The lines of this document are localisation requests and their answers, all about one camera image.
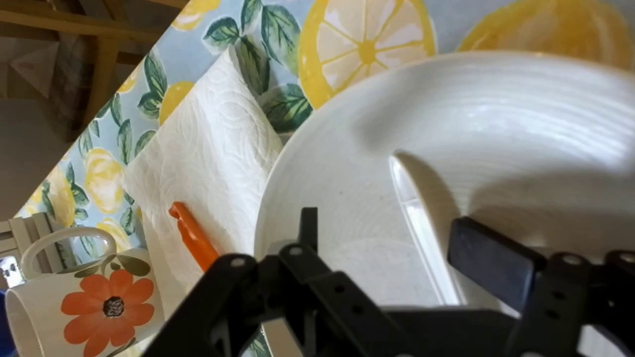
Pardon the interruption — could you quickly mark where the wooden dining chair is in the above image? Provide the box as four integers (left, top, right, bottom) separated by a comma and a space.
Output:
0, 0, 195, 126

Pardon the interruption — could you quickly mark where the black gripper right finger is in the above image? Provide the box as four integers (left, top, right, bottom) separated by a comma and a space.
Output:
447, 215, 635, 357

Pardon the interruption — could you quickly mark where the white paper towel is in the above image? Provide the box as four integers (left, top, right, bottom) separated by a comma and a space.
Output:
122, 47, 286, 318

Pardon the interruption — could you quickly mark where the orange handled utensil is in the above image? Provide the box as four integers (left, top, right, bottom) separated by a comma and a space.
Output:
167, 199, 223, 271

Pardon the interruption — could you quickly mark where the lemon print tablecloth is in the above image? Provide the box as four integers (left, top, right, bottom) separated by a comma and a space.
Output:
16, 0, 635, 357

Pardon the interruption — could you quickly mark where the white mug orange flower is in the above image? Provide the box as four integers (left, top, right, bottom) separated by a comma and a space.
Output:
3, 225, 167, 357

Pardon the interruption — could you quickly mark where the white round plate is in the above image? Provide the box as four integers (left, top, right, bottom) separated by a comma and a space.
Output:
255, 49, 635, 357

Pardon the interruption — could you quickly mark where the white plastic knife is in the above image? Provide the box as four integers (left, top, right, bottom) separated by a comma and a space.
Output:
387, 154, 465, 307

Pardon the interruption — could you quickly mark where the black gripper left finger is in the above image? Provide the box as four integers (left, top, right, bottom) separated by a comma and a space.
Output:
141, 205, 425, 357

